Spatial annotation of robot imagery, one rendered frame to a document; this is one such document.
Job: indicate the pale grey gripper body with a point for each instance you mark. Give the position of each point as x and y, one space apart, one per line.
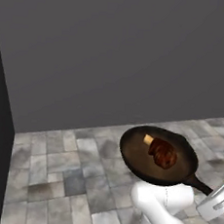
214 202

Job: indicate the black frying pan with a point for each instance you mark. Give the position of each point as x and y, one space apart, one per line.
135 152

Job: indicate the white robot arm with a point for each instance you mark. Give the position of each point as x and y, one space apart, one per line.
159 203

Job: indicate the brown steak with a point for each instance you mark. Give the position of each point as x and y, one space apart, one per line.
163 153

